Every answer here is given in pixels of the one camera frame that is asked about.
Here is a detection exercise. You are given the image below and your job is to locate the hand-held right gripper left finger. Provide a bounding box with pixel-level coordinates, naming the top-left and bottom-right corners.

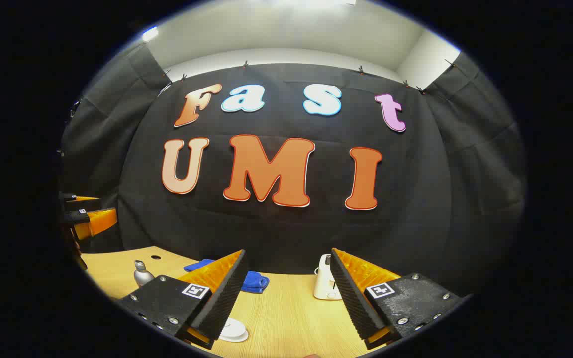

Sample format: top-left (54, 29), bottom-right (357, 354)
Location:
top-left (116, 249), bottom-right (247, 350)

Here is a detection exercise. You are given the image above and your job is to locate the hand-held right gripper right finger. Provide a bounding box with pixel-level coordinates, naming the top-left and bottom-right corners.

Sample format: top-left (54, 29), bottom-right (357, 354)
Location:
top-left (330, 248), bottom-right (471, 350)

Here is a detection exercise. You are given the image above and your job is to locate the silver water bottle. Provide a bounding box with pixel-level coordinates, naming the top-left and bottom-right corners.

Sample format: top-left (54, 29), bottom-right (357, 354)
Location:
top-left (133, 260), bottom-right (156, 288)

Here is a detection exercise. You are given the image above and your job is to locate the blue folded towel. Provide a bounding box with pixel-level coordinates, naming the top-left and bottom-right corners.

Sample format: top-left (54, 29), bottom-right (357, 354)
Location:
top-left (184, 259), bottom-right (270, 294)

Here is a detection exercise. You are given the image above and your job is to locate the white toaster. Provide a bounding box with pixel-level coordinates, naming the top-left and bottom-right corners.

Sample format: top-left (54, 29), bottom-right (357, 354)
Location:
top-left (313, 254), bottom-right (343, 301)

